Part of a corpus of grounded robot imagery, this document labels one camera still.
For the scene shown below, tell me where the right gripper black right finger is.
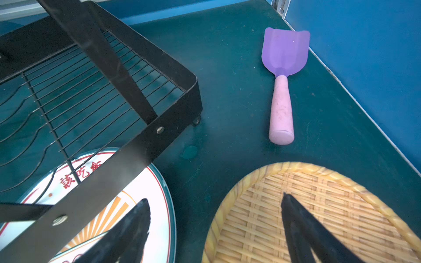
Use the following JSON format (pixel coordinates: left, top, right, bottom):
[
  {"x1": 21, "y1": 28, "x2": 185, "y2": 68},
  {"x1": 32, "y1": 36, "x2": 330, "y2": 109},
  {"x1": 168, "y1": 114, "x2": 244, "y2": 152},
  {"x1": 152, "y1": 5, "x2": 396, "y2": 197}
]
[{"x1": 281, "y1": 194, "x2": 362, "y2": 263}]

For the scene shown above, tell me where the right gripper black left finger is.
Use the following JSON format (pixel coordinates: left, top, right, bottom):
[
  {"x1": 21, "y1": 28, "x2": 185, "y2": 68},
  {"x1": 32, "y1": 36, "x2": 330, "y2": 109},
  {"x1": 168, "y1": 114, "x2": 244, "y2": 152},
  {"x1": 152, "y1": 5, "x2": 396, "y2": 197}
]
[{"x1": 76, "y1": 198, "x2": 151, "y2": 263}]

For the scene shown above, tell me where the woven bamboo plate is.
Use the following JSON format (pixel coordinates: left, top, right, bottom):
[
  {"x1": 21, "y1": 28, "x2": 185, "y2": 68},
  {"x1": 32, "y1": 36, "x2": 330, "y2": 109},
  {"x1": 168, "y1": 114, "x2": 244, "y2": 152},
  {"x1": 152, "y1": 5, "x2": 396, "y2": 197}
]
[{"x1": 202, "y1": 162, "x2": 421, "y2": 263}]

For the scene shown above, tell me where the sunburst plate near rack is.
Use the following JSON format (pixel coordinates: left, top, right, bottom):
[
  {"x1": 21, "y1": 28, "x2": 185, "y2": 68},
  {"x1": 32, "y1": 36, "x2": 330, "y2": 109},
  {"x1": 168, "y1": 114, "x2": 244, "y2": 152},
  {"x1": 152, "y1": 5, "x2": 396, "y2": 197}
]
[{"x1": 1, "y1": 147, "x2": 177, "y2": 263}]

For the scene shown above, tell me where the black wire dish rack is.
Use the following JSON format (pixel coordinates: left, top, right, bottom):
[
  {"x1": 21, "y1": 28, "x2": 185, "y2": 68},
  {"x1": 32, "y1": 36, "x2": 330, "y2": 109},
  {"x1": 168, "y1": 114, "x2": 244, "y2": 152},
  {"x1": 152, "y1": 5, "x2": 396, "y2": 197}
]
[{"x1": 0, "y1": 0, "x2": 203, "y2": 263}]

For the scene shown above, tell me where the purple scoop, pink handle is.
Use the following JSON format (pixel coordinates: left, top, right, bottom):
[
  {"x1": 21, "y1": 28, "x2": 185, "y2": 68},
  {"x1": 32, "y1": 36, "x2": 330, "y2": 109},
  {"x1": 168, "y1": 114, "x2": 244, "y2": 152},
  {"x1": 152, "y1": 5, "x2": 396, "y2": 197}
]
[{"x1": 262, "y1": 27, "x2": 310, "y2": 145}]

